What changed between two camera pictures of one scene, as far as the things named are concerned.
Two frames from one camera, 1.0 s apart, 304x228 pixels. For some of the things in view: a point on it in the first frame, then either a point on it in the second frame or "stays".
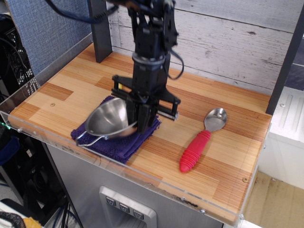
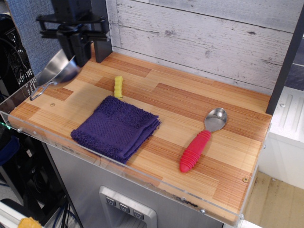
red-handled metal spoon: (214, 119) stays
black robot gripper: (148, 84) to (74, 17)
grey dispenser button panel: (120, 210) stays
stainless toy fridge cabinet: (106, 196) stays
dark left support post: (102, 42) stays
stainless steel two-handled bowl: (108, 118) to (59, 70)
